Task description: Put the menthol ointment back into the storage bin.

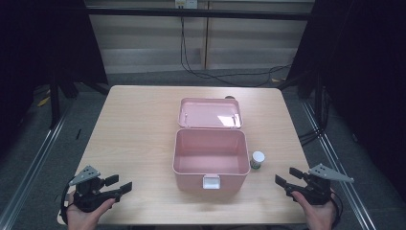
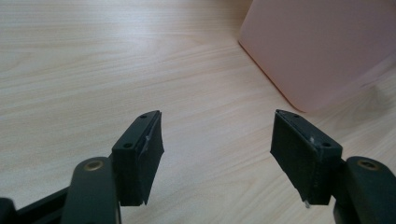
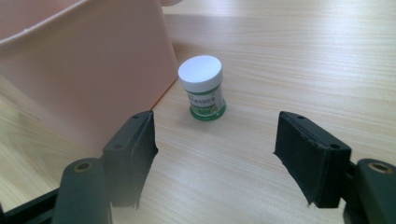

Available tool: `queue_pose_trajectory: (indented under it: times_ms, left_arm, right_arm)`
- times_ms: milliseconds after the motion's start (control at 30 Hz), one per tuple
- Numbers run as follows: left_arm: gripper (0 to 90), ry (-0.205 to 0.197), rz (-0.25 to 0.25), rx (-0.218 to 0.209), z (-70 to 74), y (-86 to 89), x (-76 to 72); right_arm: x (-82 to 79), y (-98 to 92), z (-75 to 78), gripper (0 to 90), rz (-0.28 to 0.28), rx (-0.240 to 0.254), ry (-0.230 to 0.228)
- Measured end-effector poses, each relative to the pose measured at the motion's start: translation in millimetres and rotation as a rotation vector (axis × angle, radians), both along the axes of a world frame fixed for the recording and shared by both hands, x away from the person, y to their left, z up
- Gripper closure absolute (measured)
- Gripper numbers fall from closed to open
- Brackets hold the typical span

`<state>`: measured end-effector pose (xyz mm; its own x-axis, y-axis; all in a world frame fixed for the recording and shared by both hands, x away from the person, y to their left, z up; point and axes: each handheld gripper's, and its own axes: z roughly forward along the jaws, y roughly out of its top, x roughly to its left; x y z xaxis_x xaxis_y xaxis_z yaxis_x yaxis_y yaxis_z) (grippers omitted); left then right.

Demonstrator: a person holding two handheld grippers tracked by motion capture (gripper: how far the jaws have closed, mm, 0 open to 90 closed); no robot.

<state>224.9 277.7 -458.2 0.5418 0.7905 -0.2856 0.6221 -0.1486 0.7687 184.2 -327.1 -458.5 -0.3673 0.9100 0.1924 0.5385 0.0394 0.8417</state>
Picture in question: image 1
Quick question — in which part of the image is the person's left hand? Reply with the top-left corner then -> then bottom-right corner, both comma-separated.
65,191 -> 117,230

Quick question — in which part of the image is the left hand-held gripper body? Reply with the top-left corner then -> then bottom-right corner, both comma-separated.
68,165 -> 112,214

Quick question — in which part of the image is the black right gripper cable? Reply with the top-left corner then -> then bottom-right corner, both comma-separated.
329,191 -> 345,228

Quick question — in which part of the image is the black metal stand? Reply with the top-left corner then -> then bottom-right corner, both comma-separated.
48,75 -> 62,130

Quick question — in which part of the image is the person's right hand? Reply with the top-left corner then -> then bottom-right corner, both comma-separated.
290,190 -> 338,230

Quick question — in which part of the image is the dark curtain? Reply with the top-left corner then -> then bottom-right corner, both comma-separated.
0,0 -> 109,161
286,0 -> 406,202

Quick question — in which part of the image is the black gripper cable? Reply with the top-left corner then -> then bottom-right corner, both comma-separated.
329,191 -> 345,228
59,179 -> 78,225

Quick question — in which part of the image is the bundle of black cables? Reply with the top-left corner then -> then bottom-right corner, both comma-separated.
298,126 -> 324,148

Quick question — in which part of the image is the white wall socket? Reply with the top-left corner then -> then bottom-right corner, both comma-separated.
174,0 -> 199,10

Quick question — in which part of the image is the metal floor rail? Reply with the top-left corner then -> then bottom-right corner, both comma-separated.
0,104 -> 75,230
301,101 -> 378,230

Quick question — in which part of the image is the yellow tape piece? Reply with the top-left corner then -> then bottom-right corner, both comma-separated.
35,95 -> 52,108

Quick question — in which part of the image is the long black floor cable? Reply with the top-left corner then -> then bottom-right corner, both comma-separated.
179,15 -> 293,88

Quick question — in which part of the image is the black horizontal frame bar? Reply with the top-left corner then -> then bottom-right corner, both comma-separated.
85,7 -> 316,22

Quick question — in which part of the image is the small white-capped bottle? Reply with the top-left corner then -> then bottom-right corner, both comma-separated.
249,150 -> 266,170

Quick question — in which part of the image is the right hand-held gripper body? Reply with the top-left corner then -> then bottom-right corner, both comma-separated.
288,163 -> 355,206

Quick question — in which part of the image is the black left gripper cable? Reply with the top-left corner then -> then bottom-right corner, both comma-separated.
59,179 -> 78,225

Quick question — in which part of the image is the pink plastic box with lid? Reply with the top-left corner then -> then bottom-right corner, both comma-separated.
171,97 -> 252,195

